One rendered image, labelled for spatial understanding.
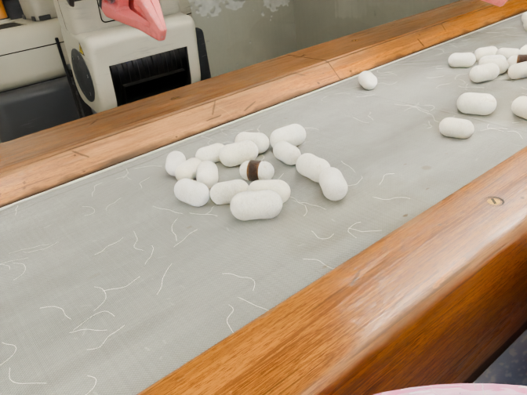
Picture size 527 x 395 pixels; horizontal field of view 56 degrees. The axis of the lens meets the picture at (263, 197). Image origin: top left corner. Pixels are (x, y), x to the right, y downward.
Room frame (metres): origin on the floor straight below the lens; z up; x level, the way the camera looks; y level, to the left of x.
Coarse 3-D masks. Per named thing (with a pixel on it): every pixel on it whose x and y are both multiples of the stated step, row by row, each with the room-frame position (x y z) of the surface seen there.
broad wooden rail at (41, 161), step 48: (480, 0) 0.95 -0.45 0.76; (336, 48) 0.73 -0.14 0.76; (384, 48) 0.72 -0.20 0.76; (192, 96) 0.58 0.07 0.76; (240, 96) 0.58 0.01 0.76; (288, 96) 0.60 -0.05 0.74; (0, 144) 0.51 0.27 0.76; (48, 144) 0.48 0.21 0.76; (96, 144) 0.48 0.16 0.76; (144, 144) 0.49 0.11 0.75; (0, 192) 0.41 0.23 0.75
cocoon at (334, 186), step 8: (328, 168) 0.35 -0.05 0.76; (320, 176) 0.34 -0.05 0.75; (328, 176) 0.33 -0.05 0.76; (336, 176) 0.33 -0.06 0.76; (320, 184) 0.34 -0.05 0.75; (328, 184) 0.33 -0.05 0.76; (336, 184) 0.32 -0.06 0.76; (344, 184) 0.33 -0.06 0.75; (328, 192) 0.32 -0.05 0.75; (336, 192) 0.32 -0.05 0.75; (344, 192) 0.32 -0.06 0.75; (336, 200) 0.32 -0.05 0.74
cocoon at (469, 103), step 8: (464, 96) 0.47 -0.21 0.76; (472, 96) 0.46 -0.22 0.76; (480, 96) 0.46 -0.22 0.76; (488, 96) 0.45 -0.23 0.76; (456, 104) 0.47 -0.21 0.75; (464, 104) 0.46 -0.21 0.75; (472, 104) 0.46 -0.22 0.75; (480, 104) 0.45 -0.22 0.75; (488, 104) 0.45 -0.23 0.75; (464, 112) 0.46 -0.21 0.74; (472, 112) 0.46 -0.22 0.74; (480, 112) 0.45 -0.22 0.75; (488, 112) 0.45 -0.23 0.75
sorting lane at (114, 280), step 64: (384, 64) 0.69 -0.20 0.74; (448, 64) 0.65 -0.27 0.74; (256, 128) 0.51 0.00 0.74; (320, 128) 0.49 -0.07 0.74; (384, 128) 0.46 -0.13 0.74; (512, 128) 0.42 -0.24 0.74; (64, 192) 0.42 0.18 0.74; (128, 192) 0.40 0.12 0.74; (320, 192) 0.35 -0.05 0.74; (384, 192) 0.33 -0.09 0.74; (448, 192) 0.32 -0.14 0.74; (0, 256) 0.32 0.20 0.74; (64, 256) 0.30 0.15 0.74; (128, 256) 0.29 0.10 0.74; (192, 256) 0.28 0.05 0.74; (256, 256) 0.27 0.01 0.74; (320, 256) 0.26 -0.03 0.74; (0, 320) 0.24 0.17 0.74; (64, 320) 0.23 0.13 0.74; (128, 320) 0.23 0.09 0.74; (192, 320) 0.22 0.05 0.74; (0, 384) 0.19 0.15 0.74; (64, 384) 0.18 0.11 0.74; (128, 384) 0.18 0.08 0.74
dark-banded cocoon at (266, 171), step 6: (246, 162) 0.39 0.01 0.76; (264, 162) 0.38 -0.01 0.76; (240, 168) 0.39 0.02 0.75; (246, 168) 0.38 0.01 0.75; (258, 168) 0.38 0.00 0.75; (264, 168) 0.37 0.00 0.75; (270, 168) 0.38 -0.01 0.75; (258, 174) 0.37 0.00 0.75; (264, 174) 0.37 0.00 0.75; (270, 174) 0.37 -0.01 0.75
